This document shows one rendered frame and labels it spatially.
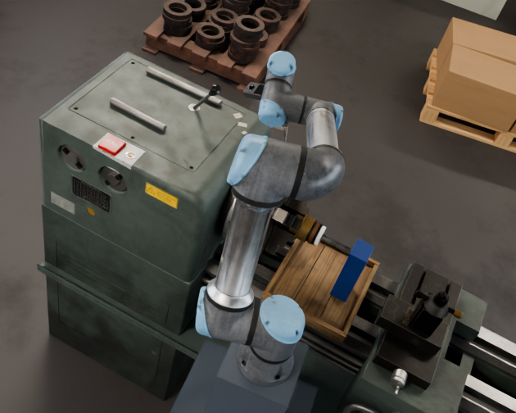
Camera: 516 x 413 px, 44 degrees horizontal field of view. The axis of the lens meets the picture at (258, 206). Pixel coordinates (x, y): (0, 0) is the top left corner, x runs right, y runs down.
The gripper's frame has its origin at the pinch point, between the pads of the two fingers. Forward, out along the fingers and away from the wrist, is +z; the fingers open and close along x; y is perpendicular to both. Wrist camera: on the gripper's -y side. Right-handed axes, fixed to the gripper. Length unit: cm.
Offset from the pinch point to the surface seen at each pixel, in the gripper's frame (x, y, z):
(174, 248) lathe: -47.1, -8.3, 14.2
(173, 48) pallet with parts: 113, -127, 182
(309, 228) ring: -20.9, 25.7, 12.9
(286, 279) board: -34, 26, 32
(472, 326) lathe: -17, 88, 35
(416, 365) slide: -42, 74, 20
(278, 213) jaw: -24.4, 16.2, 4.1
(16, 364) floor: -103, -62, 99
